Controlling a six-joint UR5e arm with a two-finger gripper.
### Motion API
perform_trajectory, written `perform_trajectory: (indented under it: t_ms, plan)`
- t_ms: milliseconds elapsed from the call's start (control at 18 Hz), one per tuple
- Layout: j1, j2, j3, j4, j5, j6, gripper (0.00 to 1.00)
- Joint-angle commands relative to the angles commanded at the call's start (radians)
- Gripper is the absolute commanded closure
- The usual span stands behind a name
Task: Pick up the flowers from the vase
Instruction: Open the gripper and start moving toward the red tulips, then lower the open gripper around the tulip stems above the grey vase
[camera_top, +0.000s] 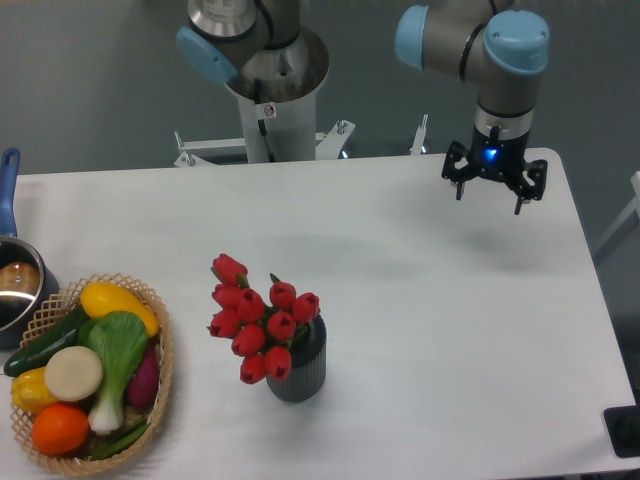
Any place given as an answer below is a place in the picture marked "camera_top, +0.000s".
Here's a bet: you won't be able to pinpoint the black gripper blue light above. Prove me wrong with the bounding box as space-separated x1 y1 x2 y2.
441 113 548 215

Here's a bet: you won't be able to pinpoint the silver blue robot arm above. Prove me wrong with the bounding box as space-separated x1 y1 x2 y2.
176 1 550 204

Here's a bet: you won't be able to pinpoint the dark grey ribbed vase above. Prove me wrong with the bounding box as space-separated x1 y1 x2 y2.
267 315 327 403

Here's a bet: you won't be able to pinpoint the black device at table edge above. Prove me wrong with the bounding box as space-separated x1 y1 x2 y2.
603 405 639 458

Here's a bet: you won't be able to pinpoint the red tulip bouquet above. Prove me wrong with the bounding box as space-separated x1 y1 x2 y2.
208 253 321 385

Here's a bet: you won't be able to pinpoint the yellow squash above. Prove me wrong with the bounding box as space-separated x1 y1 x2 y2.
80 281 160 337

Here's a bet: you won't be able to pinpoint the purple sweet potato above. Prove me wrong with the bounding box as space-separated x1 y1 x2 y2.
126 344 160 410

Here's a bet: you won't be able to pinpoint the green bok choy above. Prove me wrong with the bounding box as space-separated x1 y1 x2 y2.
78 311 148 435

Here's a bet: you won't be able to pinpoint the green bean pods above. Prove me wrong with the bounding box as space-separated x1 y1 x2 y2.
89 417 148 461

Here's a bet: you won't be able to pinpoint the woven wicker basket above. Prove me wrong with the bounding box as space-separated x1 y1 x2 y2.
10 273 173 477

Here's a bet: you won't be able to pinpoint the dark green cucumber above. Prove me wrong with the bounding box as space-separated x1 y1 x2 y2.
4 305 89 377

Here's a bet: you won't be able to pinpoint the orange fruit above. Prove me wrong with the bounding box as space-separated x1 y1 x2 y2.
31 403 89 456

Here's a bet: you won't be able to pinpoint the yellow bell pepper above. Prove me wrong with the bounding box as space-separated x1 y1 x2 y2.
11 367 61 414

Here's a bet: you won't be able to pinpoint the white frame at right edge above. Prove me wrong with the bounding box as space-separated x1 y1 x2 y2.
592 171 639 268

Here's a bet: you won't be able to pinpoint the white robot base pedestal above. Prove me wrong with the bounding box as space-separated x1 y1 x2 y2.
173 29 430 168

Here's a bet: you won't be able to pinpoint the blue handled saucepan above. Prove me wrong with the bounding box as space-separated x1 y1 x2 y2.
1 148 59 351

